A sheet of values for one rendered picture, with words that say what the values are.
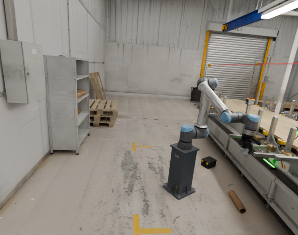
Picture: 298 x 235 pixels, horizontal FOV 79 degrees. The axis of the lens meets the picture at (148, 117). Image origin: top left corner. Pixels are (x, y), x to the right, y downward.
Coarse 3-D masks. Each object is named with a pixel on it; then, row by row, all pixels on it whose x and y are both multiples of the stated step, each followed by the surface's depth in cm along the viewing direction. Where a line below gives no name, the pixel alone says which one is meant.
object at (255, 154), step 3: (255, 153) 158; (258, 153) 158; (261, 153) 159; (264, 153) 159; (267, 153) 160; (270, 153) 160; (273, 153) 161; (255, 156) 159; (258, 156) 158; (261, 156) 158; (264, 156) 158; (267, 156) 158; (270, 156) 158; (273, 156) 158; (297, 156) 159
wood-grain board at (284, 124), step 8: (232, 104) 363; (240, 104) 370; (256, 112) 307; (264, 112) 312; (272, 112) 317; (264, 120) 258; (280, 120) 265; (288, 120) 269; (264, 128) 220; (280, 128) 225; (288, 128) 228; (280, 136) 195; (296, 136) 200; (296, 144) 176
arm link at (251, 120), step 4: (248, 116) 150; (252, 116) 147; (256, 116) 148; (244, 120) 153; (248, 120) 150; (252, 120) 147; (256, 120) 147; (248, 124) 150; (252, 124) 148; (256, 124) 148; (248, 128) 150; (252, 128) 149; (256, 128) 149
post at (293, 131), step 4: (292, 128) 156; (296, 128) 156; (292, 132) 156; (296, 132) 156; (288, 136) 160; (292, 136) 157; (288, 140) 160; (292, 140) 158; (288, 144) 160; (292, 144) 159; (284, 148) 164; (288, 148) 160; (288, 152) 161
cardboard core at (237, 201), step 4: (232, 192) 228; (232, 196) 223; (236, 196) 221; (236, 200) 215; (240, 200) 215; (236, 204) 212; (240, 204) 208; (240, 208) 204; (244, 208) 204; (240, 212) 205; (244, 212) 205
